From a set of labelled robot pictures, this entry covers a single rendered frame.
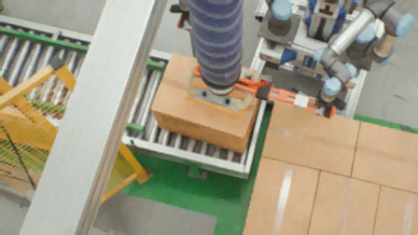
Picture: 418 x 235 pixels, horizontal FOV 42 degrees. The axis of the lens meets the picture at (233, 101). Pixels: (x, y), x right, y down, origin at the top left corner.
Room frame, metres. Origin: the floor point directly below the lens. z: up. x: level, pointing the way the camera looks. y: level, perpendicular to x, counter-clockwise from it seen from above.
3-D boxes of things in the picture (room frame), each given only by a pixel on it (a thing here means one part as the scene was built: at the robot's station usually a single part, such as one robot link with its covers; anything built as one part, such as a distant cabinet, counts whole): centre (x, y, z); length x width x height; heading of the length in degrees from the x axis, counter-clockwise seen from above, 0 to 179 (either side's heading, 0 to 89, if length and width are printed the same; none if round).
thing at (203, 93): (1.06, 0.10, 1.15); 0.34 x 0.10 x 0.05; 70
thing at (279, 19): (1.58, -0.30, 1.20); 0.13 x 0.12 x 0.14; 23
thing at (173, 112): (1.17, 0.16, 0.75); 0.60 x 0.40 x 0.40; 71
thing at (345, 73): (1.03, -0.55, 1.56); 0.11 x 0.11 x 0.08; 44
